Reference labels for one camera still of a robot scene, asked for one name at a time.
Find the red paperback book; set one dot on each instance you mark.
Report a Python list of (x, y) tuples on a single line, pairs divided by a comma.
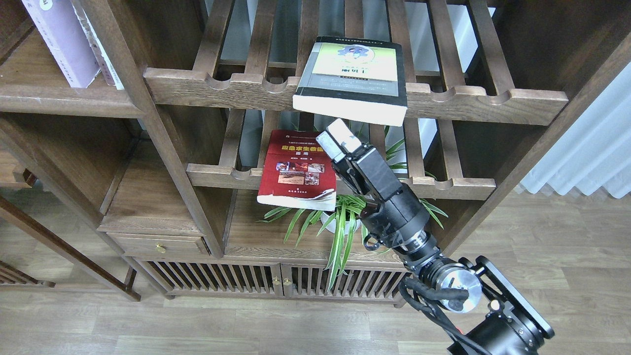
[(297, 173)]

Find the standing book with pink spine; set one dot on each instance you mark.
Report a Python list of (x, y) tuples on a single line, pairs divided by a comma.
[(109, 73)]

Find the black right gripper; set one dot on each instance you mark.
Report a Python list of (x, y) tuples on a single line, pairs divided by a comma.
[(394, 218)]

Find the white and lilac book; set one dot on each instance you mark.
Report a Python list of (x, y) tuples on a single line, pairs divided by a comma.
[(61, 30)]

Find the white plant pot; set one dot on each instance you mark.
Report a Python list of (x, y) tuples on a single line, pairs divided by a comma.
[(331, 224)]

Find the green spider plant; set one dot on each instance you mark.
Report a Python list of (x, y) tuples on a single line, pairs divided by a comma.
[(347, 207)]

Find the dark wooden bookshelf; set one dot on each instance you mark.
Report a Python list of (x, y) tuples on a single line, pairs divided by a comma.
[(514, 74)]

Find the yellow and black thick book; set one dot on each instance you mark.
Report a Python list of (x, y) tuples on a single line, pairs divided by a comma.
[(356, 79)]

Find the white curtain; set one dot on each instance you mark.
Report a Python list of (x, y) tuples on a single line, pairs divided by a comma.
[(595, 152)]

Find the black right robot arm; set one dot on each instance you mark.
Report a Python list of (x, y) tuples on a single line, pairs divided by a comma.
[(473, 303)]

